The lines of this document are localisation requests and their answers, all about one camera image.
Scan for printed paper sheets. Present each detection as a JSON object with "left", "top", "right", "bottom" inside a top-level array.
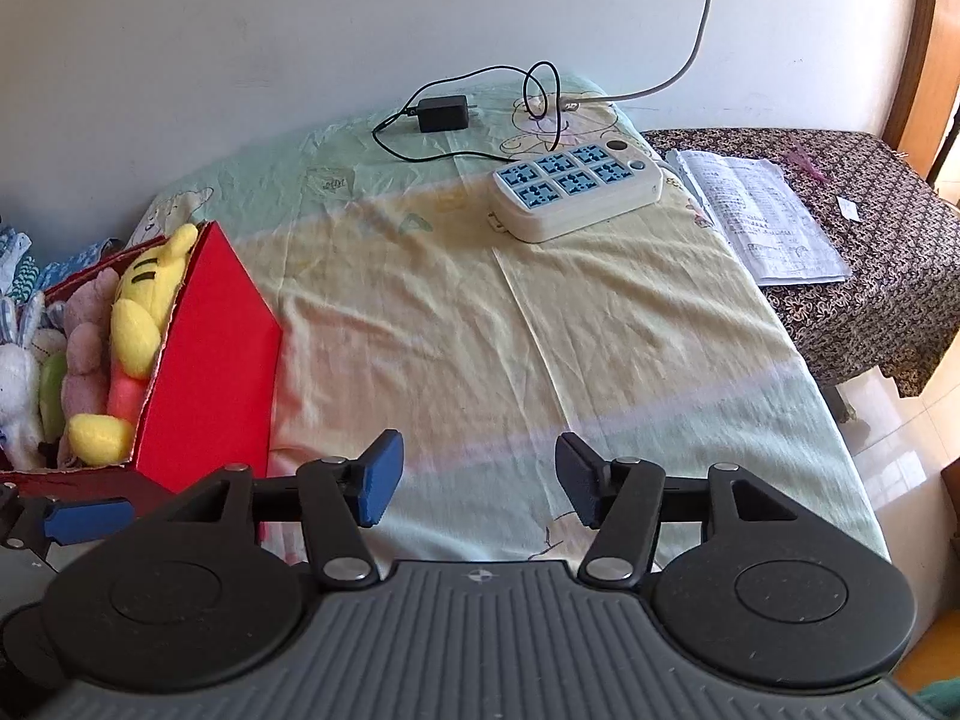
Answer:
[{"left": 664, "top": 150, "right": 853, "bottom": 287}]

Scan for white bunny plush toy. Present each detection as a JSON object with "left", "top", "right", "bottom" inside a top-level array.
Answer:
[{"left": 0, "top": 300, "right": 47, "bottom": 470}]

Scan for black power cable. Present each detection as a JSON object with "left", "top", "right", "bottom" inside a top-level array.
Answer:
[{"left": 373, "top": 61, "right": 565, "bottom": 166}]

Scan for red cardboard box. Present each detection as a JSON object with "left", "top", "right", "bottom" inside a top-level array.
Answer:
[{"left": 0, "top": 221, "right": 284, "bottom": 500}]

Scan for small pink object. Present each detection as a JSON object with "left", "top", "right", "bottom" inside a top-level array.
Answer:
[{"left": 784, "top": 146, "right": 830, "bottom": 185}]

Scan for pink bear plush keychain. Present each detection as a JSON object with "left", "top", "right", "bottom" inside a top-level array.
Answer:
[{"left": 54, "top": 266, "right": 121, "bottom": 466}]

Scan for black power adapter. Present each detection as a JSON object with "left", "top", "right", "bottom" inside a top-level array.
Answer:
[{"left": 418, "top": 96, "right": 472, "bottom": 134}]

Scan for white blue power strip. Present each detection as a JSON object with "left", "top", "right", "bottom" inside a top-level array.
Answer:
[{"left": 491, "top": 141, "right": 665, "bottom": 244}]

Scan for yellow tiger plush toy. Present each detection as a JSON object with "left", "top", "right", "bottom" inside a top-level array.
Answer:
[{"left": 64, "top": 223, "right": 200, "bottom": 466}]

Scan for blue white patterned cloth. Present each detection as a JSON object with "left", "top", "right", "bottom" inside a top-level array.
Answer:
[{"left": 0, "top": 229, "right": 128, "bottom": 320}]

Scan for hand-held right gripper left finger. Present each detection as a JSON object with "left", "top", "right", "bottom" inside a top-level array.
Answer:
[{"left": 161, "top": 429, "right": 406, "bottom": 590}]

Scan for green plush toy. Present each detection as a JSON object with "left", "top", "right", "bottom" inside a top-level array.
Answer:
[{"left": 37, "top": 351, "right": 70, "bottom": 443}]

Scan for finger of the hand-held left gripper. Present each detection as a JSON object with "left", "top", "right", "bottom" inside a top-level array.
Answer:
[{"left": 0, "top": 486, "right": 140, "bottom": 552}]

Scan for wooden door frame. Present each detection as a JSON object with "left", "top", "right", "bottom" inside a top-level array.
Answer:
[{"left": 881, "top": 0, "right": 960, "bottom": 181}]

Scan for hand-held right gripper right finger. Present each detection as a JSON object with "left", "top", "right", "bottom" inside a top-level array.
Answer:
[{"left": 555, "top": 431, "right": 797, "bottom": 590}]

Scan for grey power cable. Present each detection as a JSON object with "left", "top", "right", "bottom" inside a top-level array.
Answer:
[{"left": 559, "top": 0, "right": 713, "bottom": 110}]

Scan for patterned brown ottoman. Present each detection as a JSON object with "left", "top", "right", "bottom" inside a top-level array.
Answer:
[{"left": 641, "top": 127, "right": 960, "bottom": 398}]

